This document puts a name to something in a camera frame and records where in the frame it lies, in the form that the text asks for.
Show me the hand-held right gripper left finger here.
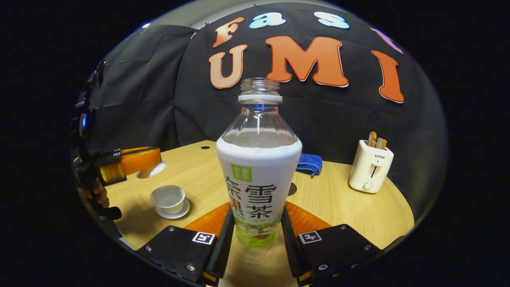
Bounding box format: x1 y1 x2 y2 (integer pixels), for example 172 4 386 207
137 202 235 287

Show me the blue folded towel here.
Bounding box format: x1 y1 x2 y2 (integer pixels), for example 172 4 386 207
297 153 323 178

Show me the clear plastic water bottle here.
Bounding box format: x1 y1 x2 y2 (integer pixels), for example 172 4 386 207
216 78 303 248

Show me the white toaster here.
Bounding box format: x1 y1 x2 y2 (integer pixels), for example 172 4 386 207
349 140 394 194

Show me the black backdrop cloth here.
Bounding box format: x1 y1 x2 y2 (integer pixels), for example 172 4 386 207
72 2 449 224

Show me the white saucer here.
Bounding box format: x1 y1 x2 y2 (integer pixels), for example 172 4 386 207
155 198 191 220

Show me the white teacup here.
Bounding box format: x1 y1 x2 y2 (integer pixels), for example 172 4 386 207
150 185 186 214

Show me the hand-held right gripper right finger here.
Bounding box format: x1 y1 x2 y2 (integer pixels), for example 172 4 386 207
281 201 385 287

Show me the white teacup lid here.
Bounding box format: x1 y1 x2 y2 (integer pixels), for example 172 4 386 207
135 160 167 179

